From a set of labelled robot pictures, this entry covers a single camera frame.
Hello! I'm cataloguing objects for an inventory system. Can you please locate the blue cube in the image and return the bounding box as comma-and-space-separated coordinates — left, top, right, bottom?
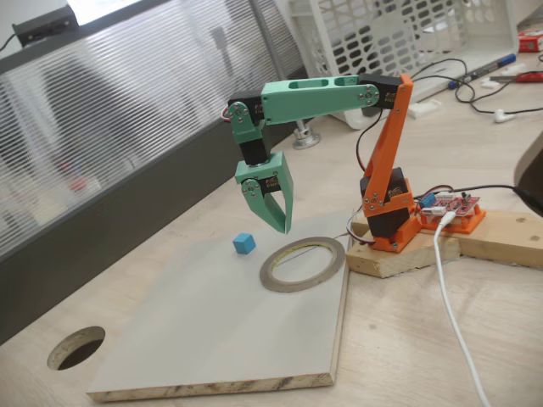
232, 231, 258, 256

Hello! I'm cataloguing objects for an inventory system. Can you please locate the silver round clamp foot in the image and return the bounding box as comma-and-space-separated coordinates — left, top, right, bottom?
292, 120, 322, 151

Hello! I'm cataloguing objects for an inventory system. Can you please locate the short wooden base block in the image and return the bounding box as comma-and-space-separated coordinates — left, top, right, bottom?
345, 231, 462, 280

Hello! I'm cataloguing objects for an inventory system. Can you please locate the grey chipboard panel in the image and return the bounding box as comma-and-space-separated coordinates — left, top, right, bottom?
87, 209, 354, 403

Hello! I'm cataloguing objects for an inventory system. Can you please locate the grey partition with striped glass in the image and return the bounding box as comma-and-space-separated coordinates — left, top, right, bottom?
0, 0, 323, 347

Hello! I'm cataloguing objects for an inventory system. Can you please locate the white plastic part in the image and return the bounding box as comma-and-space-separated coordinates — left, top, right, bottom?
408, 99, 442, 119

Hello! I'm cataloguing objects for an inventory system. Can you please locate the red controller circuit board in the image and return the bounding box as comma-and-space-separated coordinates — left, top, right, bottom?
420, 192, 483, 216

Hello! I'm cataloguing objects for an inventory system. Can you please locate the white plastic basket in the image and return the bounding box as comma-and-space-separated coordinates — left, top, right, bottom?
288, 0, 519, 131

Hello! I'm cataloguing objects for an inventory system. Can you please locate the long wooden base plank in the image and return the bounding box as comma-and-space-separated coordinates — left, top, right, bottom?
350, 207, 543, 269

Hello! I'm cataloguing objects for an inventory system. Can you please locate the blue capped marker pen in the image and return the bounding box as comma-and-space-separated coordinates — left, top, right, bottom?
448, 53, 518, 90

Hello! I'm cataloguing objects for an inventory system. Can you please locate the black box device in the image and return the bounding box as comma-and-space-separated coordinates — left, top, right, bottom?
11, 3, 80, 47

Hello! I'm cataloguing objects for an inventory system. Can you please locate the red box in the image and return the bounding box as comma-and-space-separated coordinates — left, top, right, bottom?
518, 32, 543, 54

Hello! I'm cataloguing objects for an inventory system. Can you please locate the red white servo wire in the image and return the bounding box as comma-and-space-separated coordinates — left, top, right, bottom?
346, 209, 377, 248

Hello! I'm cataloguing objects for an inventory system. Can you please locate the grey ring of tape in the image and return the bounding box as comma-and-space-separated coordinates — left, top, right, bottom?
259, 236, 347, 293

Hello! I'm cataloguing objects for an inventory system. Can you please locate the black servo cable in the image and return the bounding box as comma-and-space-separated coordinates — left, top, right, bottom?
355, 110, 394, 173

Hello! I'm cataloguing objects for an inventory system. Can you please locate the white USB cable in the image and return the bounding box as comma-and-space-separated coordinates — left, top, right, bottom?
432, 211, 493, 407

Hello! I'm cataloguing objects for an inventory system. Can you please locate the thin black cable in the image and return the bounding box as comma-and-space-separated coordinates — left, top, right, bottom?
409, 57, 543, 116

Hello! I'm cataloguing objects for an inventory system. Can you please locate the thick black cable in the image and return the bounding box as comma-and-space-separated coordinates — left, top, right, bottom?
413, 183, 543, 218

